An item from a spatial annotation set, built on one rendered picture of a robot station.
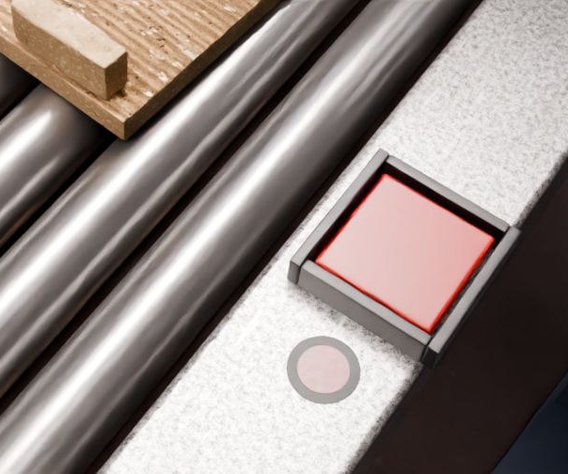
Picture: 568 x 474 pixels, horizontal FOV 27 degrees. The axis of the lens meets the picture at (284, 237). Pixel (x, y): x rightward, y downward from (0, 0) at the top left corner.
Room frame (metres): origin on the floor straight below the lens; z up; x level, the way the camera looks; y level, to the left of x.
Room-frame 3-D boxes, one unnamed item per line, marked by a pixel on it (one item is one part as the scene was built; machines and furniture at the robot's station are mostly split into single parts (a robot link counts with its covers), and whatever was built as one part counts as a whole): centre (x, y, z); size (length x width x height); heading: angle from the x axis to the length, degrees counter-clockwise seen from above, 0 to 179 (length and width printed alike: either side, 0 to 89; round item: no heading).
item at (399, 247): (0.28, -0.05, 0.92); 0.06 x 0.06 x 0.01; 64
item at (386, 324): (0.28, -0.05, 0.92); 0.08 x 0.08 x 0.02; 64
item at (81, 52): (0.35, 0.11, 0.95); 0.06 x 0.02 x 0.03; 60
